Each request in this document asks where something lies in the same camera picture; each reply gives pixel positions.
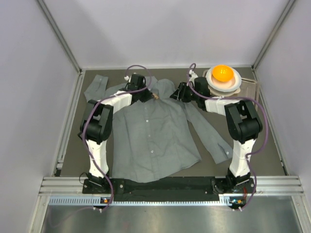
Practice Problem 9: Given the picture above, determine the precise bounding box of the black open jewelry box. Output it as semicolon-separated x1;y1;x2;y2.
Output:
77;132;83;140

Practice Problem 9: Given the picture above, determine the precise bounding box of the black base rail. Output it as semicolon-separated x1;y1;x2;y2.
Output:
82;176;256;201

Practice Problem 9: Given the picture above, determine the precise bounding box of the metal tray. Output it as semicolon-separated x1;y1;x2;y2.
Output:
203;69;259;100

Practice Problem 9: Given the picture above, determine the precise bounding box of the grey button-up shirt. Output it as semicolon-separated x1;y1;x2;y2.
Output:
84;74;234;183

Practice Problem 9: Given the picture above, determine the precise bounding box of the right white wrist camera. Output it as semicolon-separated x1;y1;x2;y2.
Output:
189;70;198;79

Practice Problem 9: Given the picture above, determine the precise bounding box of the grey slotted cable duct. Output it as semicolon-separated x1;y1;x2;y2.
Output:
48;196;242;207

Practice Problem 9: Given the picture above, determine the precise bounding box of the orange bowl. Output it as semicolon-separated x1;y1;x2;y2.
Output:
212;65;234;82

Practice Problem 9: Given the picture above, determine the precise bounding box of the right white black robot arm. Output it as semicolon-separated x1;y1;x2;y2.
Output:
170;77;263;194

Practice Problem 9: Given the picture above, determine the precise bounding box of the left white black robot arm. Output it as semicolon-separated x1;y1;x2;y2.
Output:
79;73;154;194

